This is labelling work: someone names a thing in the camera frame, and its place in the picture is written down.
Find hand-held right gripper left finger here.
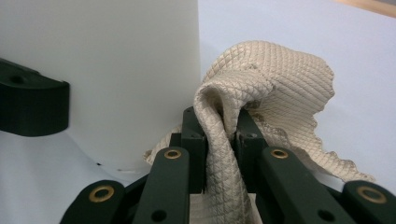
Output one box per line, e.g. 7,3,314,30
169,106,208,194

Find white plastic cylinder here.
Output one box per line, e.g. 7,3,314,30
0,0,202,175

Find wooden table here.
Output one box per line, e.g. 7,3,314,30
334,0,396,19

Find white table sheet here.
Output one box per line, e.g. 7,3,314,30
0,0,396,224

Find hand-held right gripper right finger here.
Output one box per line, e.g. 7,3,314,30
234,108,269,194

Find beige quilted cloth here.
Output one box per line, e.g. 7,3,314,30
143,40,376,224

